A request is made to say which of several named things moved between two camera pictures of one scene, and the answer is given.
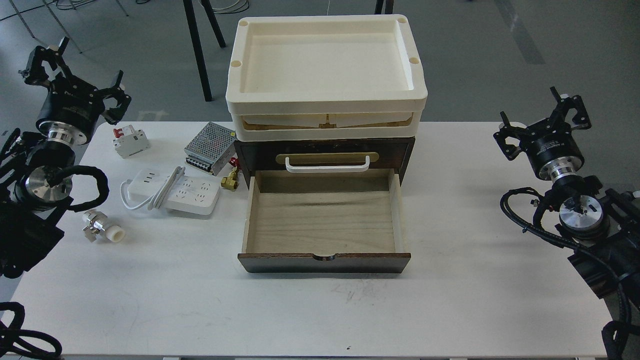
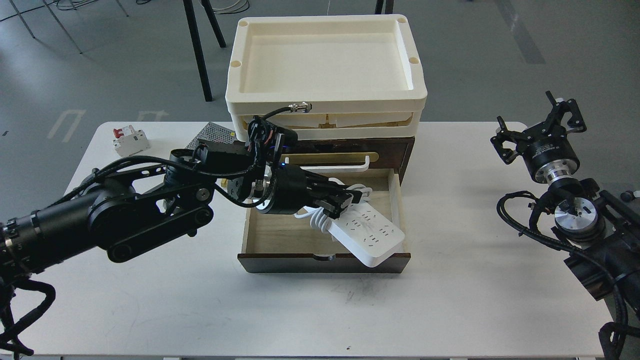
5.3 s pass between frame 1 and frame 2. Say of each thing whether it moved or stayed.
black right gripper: stayed
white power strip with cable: moved
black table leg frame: stayed
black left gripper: moved
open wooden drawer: stayed
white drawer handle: stayed
